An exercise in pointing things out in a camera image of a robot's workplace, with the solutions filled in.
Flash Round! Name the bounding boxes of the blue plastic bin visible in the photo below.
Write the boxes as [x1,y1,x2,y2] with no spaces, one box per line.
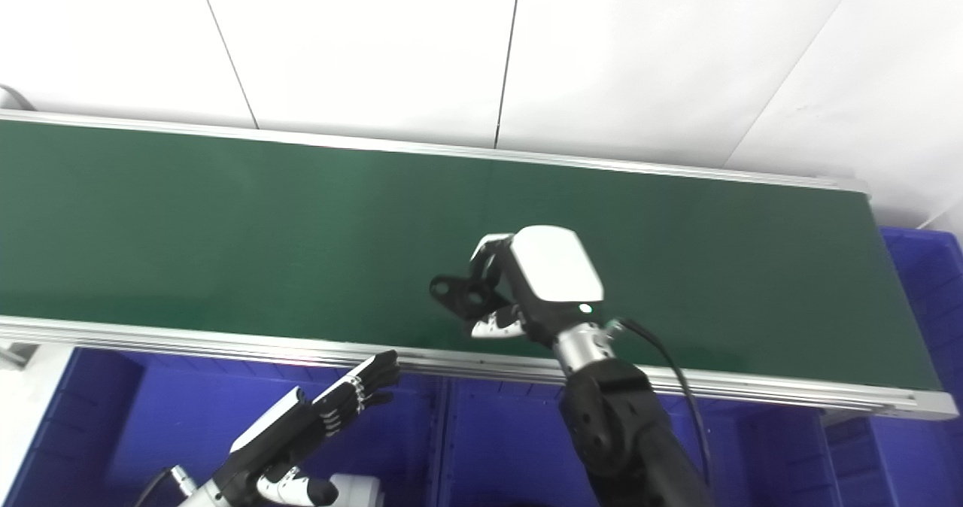
[824,225,963,507]
[0,345,452,507]
[436,375,837,507]

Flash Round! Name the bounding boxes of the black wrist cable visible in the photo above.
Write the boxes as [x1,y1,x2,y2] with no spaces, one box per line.
[129,465,190,507]
[606,317,714,494]

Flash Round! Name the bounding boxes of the black flange part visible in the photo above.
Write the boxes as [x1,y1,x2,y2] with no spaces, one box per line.
[429,270,514,324]

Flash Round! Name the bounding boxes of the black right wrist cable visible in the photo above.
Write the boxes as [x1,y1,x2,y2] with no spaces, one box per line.
[606,317,714,494]

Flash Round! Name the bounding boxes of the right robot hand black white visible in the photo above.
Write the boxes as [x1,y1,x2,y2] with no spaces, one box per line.
[469,225,606,347]

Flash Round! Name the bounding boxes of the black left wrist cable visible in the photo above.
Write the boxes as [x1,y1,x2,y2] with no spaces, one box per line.
[129,465,190,507]

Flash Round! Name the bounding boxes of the white rounded object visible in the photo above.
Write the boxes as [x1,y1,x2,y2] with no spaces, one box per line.
[330,475,385,507]

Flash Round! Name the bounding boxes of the green conveyor belt aluminium frame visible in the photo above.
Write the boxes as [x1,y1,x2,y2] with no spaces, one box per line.
[0,108,961,422]

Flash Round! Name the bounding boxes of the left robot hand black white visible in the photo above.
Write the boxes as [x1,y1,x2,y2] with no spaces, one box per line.
[214,350,403,507]

